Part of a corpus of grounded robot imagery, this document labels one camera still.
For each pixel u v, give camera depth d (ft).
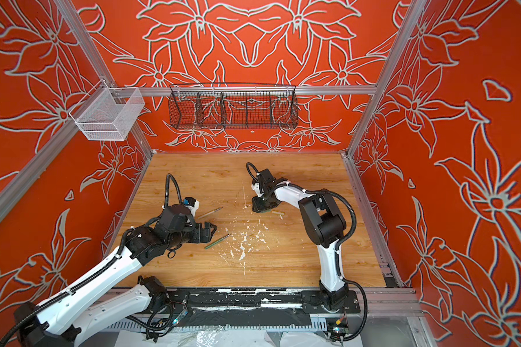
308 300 2.40
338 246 1.78
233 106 3.26
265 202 2.79
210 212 3.12
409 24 2.40
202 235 2.18
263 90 2.99
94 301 1.48
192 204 2.25
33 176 1.93
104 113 2.93
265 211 2.90
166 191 1.86
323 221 1.73
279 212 3.11
